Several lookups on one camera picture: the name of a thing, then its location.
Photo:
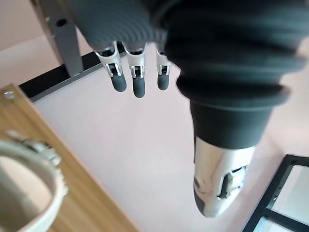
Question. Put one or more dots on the beige foam slipper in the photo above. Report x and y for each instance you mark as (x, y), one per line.
(36, 159)

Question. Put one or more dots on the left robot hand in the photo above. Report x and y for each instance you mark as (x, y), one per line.
(217, 60)

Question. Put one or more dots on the wooden shelf with screwed rail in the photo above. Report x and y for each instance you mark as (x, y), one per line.
(72, 181)

